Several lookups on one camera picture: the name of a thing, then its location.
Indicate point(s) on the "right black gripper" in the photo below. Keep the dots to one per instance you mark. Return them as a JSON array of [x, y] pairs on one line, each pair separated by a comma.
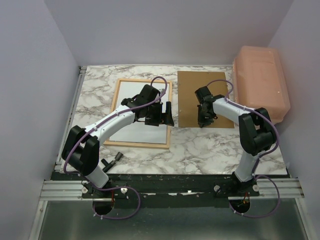
[[202, 121]]

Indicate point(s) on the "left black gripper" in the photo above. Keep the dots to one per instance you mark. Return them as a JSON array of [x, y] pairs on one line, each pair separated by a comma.
[[165, 118]]

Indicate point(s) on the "white photo paper sheet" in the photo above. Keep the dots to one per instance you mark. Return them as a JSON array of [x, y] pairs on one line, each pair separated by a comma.
[[138, 132]]

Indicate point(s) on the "brown cardboard backing board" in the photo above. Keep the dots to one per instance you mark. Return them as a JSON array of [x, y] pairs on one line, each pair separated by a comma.
[[187, 83]]

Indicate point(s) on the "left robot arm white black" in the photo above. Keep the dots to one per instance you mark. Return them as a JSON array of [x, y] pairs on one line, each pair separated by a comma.
[[82, 147]]

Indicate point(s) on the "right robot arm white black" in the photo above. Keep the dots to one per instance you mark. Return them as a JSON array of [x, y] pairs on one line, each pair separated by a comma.
[[257, 134]]

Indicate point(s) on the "translucent pink plastic box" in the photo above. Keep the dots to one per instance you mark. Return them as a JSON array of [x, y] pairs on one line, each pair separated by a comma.
[[259, 81]]

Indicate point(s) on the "black T-handle tool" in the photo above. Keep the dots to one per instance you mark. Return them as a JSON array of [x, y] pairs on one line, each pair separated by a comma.
[[109, 165]]

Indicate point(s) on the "black mounting base rail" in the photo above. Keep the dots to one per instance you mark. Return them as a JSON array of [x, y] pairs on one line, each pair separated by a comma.
[[126, 191]]

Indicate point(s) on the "aluminium extrusion rail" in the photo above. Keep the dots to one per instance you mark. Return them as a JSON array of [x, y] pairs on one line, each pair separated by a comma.
[[60, 190]]

